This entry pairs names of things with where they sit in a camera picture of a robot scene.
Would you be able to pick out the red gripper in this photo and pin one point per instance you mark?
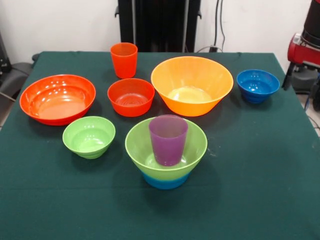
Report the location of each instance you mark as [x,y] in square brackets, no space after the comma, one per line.
[305,53]

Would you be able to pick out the dark blue plastic bowl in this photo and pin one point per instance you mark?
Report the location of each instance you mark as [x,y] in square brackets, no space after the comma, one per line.
[258,86]

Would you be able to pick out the large orange plastic bowl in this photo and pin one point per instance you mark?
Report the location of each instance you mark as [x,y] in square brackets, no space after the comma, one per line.
[192,82]

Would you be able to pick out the purple plastic cup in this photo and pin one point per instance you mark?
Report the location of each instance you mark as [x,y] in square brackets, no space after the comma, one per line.
[168,145]

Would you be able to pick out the light blue plastic bowl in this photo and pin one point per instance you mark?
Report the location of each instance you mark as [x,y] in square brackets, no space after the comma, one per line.
[166,182]

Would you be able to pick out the red plastic cup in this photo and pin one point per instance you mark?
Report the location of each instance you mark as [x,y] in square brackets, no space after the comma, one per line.
[124,62]

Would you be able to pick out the large green plastic bowl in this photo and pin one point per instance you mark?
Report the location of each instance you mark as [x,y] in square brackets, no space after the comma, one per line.
[137,147]

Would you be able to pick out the black chair base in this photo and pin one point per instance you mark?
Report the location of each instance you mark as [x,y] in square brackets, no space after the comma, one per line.
[301,80]

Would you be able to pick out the small red plastic bowl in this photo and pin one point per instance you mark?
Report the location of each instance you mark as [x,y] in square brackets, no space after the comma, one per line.
[131,100]

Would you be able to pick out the small green plastic bowl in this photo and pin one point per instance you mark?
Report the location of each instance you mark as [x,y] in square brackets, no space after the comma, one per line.
[88,138]

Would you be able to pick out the large red plastic bowl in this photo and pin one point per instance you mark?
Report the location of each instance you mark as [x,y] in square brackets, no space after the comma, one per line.
[57,102]

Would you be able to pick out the dark green table cloth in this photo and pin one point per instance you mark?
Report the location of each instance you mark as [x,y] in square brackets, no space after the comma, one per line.
[100,212]

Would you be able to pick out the black equipment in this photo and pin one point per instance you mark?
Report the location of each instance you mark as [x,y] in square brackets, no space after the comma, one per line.
[3,57]

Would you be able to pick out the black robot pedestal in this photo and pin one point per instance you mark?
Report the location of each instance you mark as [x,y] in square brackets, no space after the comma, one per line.
[155,20]

